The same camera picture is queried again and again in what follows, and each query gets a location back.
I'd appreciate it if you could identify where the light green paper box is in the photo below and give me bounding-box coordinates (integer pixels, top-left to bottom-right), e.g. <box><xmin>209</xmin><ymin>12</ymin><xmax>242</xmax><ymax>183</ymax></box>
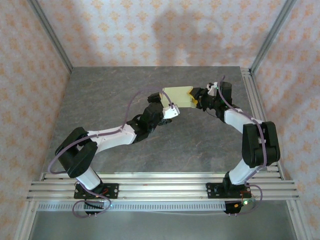
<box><xmin>161</xmin><ymin>85</ymin><xmax>195</xmax><ymax>109</ymax></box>

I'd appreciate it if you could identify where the black controller board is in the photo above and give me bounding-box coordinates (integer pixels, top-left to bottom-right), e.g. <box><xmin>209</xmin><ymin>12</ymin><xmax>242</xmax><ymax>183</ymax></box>
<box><xmin>224</xmin><ymin>199</ymin><xmax>252</xmax><ymax>216</ymax></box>

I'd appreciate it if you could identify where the aluminium side rail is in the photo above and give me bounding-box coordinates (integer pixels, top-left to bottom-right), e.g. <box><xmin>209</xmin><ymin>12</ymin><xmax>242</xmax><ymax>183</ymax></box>
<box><xmin>241</xmin><ymin>67</ymin><xmax>285</xmax><ymax>174</ymax></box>

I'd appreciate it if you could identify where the aluminium mounting rail beam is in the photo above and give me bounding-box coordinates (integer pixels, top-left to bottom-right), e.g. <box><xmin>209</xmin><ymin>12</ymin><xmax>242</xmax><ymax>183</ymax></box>
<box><xmin>26</xmin><ymin>171</ymin><xmax>300</xmax><ymax>201</ymax></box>

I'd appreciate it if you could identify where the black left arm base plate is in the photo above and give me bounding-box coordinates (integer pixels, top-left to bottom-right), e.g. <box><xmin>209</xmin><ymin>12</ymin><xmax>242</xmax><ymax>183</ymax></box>
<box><xmin>73</xmin><ymin>183</ymin><xmax>120</xmax><ymax>200</ymax></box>

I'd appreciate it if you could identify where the aluminium frame post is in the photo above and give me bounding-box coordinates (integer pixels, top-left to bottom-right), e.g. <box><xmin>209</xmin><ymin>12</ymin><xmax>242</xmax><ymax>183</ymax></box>
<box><xmin>27</xmin><ymin>0</ymin><xmax>74</xmax><ymax>74</ymax></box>
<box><xmin>249</xmin><ymin>0</ymin><xmax>298</xmax><ymax>74</ymax></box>

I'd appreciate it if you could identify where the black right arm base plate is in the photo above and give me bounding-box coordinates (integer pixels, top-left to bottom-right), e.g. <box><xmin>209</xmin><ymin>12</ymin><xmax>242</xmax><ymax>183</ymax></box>
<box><xmin>206</xmin><ymin>183</ymin><xmax>252</xmax><ymax>200</ymax></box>

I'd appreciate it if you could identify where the slotted grey cable duct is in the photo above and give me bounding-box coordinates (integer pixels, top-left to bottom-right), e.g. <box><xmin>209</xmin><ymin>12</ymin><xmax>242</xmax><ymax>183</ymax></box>
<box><xmin>37</xmin><ymin>202</ymin><xmax>227</xmax><ymax>212</ymax></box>

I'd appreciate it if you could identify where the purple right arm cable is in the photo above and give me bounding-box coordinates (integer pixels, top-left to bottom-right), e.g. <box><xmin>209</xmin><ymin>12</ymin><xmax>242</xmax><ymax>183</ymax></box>
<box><xmin>216</xmin><ymin>75</ymin><xmax>263</xmax><ymax>216</ymax></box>

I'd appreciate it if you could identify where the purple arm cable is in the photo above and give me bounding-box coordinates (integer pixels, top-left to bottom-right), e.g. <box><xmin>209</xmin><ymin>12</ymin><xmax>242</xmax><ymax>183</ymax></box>
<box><xmin>47</xmin><ymin>86</ymin><xmax>176</xmax><ymax>219</ymax></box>
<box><xmin>216</xmin><ymin>75</ymin><xmax>263</xmax><ymax>216</ymax></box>

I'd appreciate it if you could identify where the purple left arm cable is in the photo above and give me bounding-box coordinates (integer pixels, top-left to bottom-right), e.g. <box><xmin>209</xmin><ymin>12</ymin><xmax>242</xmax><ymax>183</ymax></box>
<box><xmin>47</xmin><ymin>86</ymin><xmax>176</xmax><ymax>219</ymax></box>

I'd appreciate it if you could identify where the aluminium frame leg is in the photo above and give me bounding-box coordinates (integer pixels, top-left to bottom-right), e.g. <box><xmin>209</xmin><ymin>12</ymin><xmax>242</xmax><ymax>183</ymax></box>
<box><xmin>14</xmin><ymin>199</ymin><xmax>39</xmax><ymax>240</ymax></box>
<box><xmin>286</xmin><ymin>199</ymin><xmax>309</xmax><ymax>240</ymax></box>

